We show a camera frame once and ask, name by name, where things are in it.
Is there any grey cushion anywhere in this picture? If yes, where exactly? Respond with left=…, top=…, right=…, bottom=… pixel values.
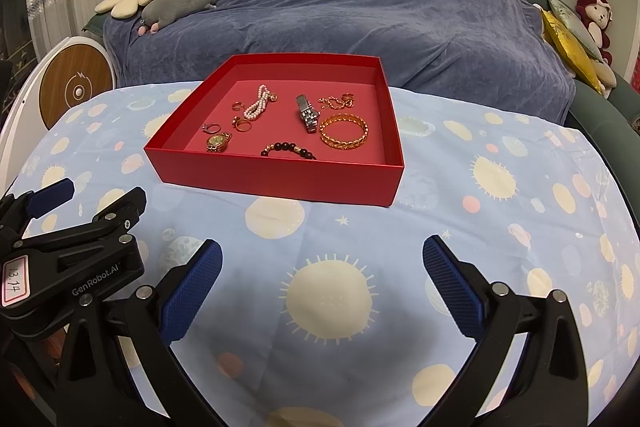
left=545, top=0, right=606, bottom=62

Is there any planet print tablecloth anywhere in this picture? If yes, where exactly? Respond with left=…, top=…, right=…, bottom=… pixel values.
left=0, top=82, right=640, bottom=427

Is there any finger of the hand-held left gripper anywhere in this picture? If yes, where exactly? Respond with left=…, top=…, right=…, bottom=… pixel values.
left=75, top=187, right=148, bottom=235
left=0, top=179, right=76, bottom=238

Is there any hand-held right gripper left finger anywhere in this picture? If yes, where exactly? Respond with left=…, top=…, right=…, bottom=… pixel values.
left=55, top=238, right=223, bottom=427

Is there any grey plush toy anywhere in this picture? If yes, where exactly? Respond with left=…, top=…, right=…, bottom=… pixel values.
left=137, top=0, right=220, bottom=32

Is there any white round wood-top device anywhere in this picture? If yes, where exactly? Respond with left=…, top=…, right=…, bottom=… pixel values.
left=0, top=36, right=117, bottom=132

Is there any green sofa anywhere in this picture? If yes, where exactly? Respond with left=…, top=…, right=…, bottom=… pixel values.
left=520, top=0, right=640, bottom=188

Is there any red monkey plush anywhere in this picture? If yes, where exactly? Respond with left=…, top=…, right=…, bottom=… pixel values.
left=575, top=0, right=615, bottom=66

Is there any red cardboard box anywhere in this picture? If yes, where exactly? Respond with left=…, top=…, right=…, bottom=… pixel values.
left=143, top=53, right=405, bottom=208

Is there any flower shaped cushion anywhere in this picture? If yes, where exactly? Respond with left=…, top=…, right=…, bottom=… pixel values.
left=94, top=0, right=178, bottom=18

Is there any pink pearl bracelet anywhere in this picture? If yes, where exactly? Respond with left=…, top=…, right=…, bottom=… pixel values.
left=243, top=84, right=273, bottom=120

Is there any yellow cushion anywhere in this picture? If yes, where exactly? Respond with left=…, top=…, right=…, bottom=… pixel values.
left=541, top=9, right=603, bottom=95

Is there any cream plush cushion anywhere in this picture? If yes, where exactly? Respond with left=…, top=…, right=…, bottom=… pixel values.
left=590, top=59, right=618, bottom=100

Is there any dark bead bracelet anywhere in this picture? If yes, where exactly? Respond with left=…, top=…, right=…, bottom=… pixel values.
left=260, top=141, right=317, bottom=161

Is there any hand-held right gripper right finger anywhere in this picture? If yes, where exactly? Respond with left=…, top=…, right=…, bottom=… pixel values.
left=422, top=235, right=593, bottom=427

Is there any thin gold chain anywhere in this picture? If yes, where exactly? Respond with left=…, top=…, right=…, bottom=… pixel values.
left=318, top=94, right=351, bottom=111

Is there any gold wristwatch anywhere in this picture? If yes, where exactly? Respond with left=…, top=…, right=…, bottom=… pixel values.
left=206, top=132, right=233, bottom=154

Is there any gold chain bangle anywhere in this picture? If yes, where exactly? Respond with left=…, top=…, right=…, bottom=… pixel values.
left=319, top=112, right=370, bottom=151

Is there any silver wristwatch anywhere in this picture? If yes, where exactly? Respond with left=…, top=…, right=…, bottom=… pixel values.
left=295, top=94, right=319, bottom=134

